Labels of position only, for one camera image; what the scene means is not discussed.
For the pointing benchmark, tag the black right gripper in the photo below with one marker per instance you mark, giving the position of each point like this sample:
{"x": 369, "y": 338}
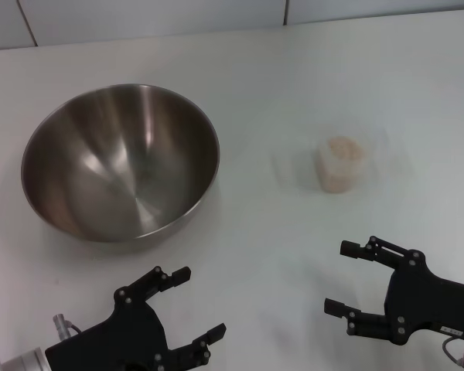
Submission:
{"x": 417, "y": 301}

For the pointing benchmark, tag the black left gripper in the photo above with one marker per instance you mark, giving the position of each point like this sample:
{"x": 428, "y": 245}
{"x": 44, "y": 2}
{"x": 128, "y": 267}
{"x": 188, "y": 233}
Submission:
{"x": 116, "y": 340}

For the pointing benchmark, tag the large stainless steel mixing bowl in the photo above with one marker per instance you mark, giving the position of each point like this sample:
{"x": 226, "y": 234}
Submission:
{"x": 120, "y": 162}

